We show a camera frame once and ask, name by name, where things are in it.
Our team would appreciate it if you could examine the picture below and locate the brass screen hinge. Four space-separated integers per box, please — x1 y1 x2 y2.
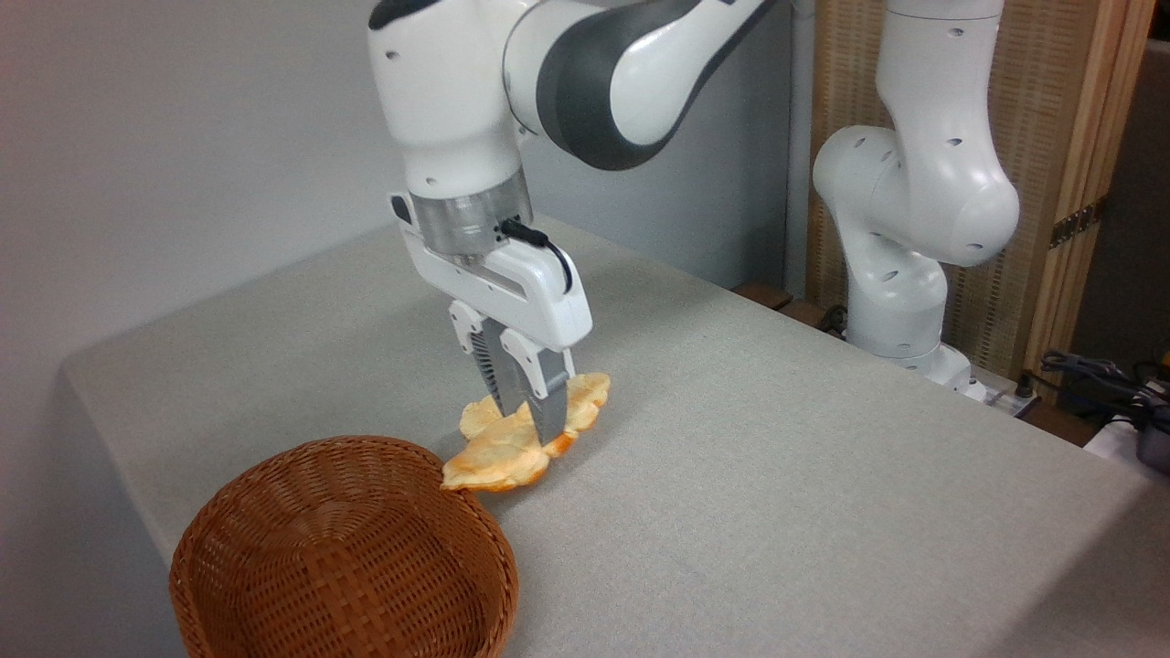
1048 198 1108 250

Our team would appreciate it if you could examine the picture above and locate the black cable bundle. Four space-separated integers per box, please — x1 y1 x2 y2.
1039 349 1170 432

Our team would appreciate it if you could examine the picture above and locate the grey tablecloth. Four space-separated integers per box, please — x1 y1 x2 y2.
59 215 1170 658

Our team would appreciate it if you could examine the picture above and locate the small golden bread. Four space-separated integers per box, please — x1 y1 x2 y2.
458 396 516 443

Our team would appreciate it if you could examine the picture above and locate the brown wicker basket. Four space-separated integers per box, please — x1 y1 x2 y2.
169 435 520 658

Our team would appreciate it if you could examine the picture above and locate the bamboo folding screen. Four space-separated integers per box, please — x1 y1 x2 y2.
807 0 1158 381

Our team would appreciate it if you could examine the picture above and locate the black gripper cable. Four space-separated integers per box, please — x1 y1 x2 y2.
499 218 575 296

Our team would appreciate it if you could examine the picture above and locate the white power strip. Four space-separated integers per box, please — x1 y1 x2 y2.
967 373 1044 420

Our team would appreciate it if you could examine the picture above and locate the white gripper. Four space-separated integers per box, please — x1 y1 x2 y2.
388 191 594 448

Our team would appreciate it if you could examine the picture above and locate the long golden bread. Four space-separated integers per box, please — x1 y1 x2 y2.
440 370 612 494

